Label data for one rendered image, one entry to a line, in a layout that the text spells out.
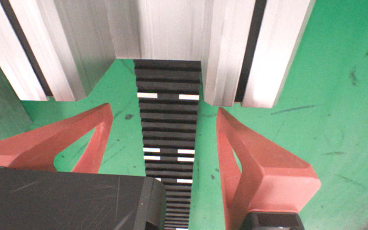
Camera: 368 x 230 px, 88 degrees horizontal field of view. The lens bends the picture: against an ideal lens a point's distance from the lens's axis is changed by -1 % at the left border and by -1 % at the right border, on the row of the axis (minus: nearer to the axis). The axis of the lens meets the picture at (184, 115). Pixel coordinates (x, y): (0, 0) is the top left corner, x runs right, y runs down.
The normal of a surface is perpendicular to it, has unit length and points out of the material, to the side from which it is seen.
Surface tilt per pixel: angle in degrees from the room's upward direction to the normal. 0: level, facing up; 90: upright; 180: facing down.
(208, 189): 0
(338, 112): 0
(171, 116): 6
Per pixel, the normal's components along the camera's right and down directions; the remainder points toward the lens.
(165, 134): -0.03, 0.51
